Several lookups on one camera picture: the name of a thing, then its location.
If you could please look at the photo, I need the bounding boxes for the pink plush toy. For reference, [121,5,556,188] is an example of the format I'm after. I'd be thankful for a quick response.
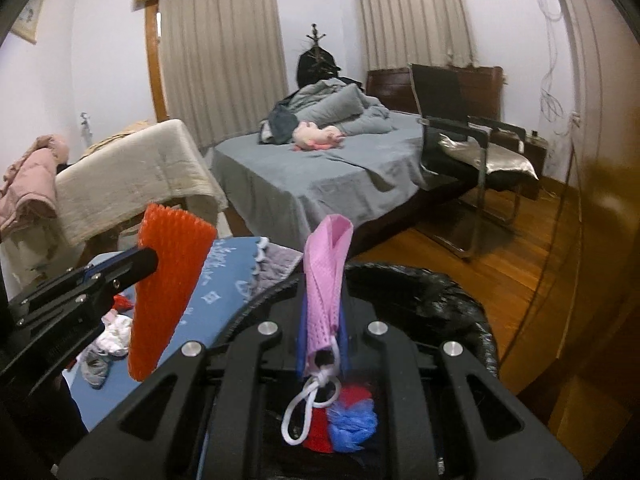
[292,121,347,152]

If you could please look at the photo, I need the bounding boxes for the white cloth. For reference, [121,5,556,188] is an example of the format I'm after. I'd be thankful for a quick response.
[0,210,126,288]

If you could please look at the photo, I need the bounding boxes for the wide beige curtain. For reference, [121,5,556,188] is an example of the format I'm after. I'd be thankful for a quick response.
[157,0,289,148]

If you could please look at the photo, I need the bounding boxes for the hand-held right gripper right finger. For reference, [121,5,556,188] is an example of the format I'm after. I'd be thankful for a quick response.
[336,280,583,480]

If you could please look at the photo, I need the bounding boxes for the blue plastic bag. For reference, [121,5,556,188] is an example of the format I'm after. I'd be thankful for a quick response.
[327,400,376,453]

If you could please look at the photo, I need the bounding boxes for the beige blanket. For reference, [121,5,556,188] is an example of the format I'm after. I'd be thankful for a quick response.
[55,119,230,248]

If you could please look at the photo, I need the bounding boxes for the dark folded clothes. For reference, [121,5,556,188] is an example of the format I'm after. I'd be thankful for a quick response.
[259,105,302,144]

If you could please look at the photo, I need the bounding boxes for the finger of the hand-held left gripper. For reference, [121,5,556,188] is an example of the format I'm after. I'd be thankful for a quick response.
[7,265,159,332]
[75,248,160,281]

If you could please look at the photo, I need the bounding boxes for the coat rack with dark clothes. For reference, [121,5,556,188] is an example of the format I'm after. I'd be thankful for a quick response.
[295,23,342,90]

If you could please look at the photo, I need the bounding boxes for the black cantilever chair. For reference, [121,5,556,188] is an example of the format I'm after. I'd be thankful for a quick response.
[409,63,532,261]

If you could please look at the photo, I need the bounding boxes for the blue printed tablecloth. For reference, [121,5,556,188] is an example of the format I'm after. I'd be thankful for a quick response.
[65,235,304,433]

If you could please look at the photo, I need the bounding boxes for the orange foam fruit net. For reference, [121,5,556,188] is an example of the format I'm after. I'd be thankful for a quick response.
[127,203,218,382]

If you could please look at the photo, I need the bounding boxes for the wooden nightstand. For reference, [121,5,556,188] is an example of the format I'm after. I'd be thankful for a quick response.
[520,132,549,201]

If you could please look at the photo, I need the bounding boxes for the grey cloth scrap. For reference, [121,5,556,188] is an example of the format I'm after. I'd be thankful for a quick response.
[80,350,112,390]

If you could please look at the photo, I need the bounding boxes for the wooden headboard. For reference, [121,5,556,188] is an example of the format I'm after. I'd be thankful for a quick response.
[366,65,504,122]

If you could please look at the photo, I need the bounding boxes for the pink padded jacket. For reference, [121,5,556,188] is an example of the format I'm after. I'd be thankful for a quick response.
[0,134,71,233]

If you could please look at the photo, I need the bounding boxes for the white crumpled tissue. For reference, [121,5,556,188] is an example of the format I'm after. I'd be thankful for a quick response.
[95,310,133,357]

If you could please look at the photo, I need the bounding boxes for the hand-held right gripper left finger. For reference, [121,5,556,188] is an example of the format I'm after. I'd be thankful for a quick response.
[57,272,312,480]

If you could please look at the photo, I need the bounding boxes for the bed with grey sheet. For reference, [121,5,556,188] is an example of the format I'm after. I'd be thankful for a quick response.
[212,110,481,257]

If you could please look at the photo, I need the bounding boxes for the framed wall picture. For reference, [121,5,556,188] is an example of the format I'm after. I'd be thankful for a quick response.
[10,0,53,44]

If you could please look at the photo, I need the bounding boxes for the silver cushion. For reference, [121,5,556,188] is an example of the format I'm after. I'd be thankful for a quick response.
[437,134,540,182]

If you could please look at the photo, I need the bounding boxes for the pink face mask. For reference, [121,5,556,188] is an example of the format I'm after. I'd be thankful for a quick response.
[282,214,356,446]

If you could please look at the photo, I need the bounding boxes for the narrow beige curtain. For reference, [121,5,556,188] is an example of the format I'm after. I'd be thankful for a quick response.
[356,0,476,68]

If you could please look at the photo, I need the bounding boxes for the bin with black bag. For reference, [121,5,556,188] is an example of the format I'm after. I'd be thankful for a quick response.
[220,260,501,480]

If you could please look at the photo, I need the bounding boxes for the red plastic scrap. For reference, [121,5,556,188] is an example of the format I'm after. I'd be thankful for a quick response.
[300,385,373,453]

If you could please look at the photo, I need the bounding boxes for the wooden door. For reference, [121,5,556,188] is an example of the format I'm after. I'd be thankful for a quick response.
[550,0,640,461]

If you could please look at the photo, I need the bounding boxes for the wall wires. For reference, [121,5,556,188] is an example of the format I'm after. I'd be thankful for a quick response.
[530,0,583,137]

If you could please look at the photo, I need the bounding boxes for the wooden window frame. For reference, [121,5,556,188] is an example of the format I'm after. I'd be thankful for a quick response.
[145,2,172,123]

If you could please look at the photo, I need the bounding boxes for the grey duvet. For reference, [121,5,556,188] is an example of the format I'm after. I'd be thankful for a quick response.
[270,80,396,137]

